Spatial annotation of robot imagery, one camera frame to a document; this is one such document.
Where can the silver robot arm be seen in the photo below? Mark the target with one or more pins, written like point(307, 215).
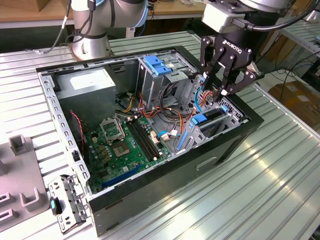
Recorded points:
point(95, 30)

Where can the black latch with blue face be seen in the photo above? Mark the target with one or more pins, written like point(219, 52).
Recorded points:
point(53, 206)

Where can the blue expansion slot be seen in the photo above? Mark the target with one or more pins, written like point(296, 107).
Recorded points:
point(122, 176)

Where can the metal slot retainer bracket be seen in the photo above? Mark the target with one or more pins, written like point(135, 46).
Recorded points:
point(71, 192)

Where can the grey part rack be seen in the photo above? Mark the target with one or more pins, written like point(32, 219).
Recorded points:
point(22, 170)

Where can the grey metal disk bay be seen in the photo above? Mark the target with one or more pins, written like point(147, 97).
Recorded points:
point(195, 137)

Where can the grey metal drive cage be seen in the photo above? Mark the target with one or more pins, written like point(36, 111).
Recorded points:
point(155, 87)

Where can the CPU socket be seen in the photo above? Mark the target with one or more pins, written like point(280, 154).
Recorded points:
point(121, 150)

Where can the black RAM slot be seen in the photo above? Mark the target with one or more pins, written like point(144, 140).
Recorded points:
point(145, 138)
point(142, 140)
point(138, 141)
point(148, 137)

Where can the grey power supply box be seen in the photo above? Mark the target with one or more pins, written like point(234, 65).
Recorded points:
point(87, 100)

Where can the green motherboard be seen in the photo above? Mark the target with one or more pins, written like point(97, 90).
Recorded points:
point(117, 165)

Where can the wooden desk white frame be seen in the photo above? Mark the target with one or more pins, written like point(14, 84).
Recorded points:
point(15, 12)

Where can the blue plastic drive latch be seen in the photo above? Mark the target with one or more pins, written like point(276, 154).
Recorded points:
point(155, 65)

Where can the black open PC case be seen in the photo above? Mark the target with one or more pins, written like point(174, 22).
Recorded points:
point(162, 185)

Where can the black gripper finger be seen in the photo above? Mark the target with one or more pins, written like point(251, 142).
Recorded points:
point(205, 50)
point(250, 76)

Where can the large cardboard box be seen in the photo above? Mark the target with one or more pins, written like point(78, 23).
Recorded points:
point(300, 100)

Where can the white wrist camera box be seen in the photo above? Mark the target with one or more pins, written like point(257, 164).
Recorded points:
point(217, 17)

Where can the metal slat side table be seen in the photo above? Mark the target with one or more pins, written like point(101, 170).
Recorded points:
point(300, 32)

